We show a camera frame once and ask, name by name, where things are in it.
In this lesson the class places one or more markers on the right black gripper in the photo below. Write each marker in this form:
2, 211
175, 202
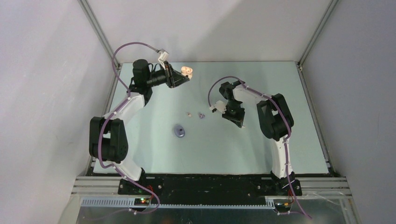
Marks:
238, 119

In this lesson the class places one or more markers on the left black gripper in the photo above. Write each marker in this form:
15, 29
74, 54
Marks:
176, 78

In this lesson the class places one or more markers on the beige earbud charging case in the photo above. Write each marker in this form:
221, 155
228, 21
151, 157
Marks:
187, 72

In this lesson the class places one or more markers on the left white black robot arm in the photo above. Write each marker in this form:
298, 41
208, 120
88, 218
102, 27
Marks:
108, 137

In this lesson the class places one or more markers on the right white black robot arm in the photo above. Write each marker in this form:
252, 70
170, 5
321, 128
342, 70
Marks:
275, 121

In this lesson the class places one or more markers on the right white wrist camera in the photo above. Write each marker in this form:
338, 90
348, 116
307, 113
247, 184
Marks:
219, 106

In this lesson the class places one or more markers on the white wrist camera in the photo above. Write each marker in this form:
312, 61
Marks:
219, 106
163, 55

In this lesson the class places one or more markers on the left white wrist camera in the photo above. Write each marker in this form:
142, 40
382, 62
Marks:
163, 55

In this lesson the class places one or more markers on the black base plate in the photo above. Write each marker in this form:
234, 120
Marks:
207, 189

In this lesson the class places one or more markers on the left aluminium corner post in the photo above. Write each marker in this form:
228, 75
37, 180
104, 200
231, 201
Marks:
89, 12

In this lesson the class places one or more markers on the aluminium corner post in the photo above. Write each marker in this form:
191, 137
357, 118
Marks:
89, 12
317, 32

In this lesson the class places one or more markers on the right aluminium corner post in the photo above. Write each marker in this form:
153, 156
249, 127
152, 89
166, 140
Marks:
317, 32

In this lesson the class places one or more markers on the grey cable duct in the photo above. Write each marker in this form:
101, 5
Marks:
125, 202

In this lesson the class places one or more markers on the aluminium frame rail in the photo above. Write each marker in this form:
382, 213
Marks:
329, 187

